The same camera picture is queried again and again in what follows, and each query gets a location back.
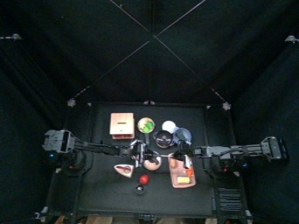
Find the wooden box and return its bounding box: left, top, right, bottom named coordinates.
left=108, top=112, right=136, bottom=141

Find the pink cutting board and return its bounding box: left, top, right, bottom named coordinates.
left=167, top=152, right=198, bottom=189

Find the beige round plate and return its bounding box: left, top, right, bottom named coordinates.
left=143, top=157, right=164, bottom=172

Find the yellow toy cheese block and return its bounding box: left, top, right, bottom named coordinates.
left=176, top=176, right=192, bottom=185

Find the green yellow round paddle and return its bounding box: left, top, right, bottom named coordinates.
left=136, top=116, right=156, bottom=146

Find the red toy tomato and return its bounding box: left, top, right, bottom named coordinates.
left=138, top=174, right=151, bottom=186

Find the white text label sticker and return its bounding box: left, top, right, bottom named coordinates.
left=216, top=187, right=246, bottom=217

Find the grey blue pan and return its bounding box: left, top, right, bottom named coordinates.
left=172, top=127, right=192, bottom=146

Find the black bowl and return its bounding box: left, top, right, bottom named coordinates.
left=154, top=129, right=175, bottom=149

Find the white triangular dish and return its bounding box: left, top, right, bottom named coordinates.
left=114, top=164, right=136, bottom=179

